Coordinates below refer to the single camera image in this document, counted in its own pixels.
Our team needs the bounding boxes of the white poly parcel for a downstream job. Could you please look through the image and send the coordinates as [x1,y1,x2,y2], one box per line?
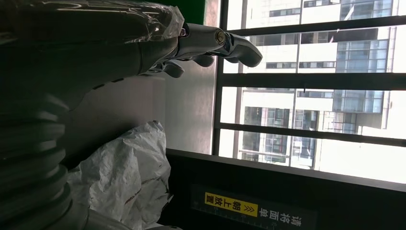
[67,120,173,230]

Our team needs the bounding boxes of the black inbound scanner machine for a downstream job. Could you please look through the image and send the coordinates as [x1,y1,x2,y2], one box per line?
[158,148,406,230]

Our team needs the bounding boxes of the green plastic crate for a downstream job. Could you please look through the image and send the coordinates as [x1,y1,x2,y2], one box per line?
[160,0,207,25]

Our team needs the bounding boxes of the black and yellow label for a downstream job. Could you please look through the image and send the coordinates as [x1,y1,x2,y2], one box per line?
[190,185,318,230]

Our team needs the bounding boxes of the buildings outside window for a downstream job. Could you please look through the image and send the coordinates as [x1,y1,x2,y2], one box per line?
[219,0,406,185]

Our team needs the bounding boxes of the dark window frame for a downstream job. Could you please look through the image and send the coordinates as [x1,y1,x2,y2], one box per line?
[212,0,406,185]

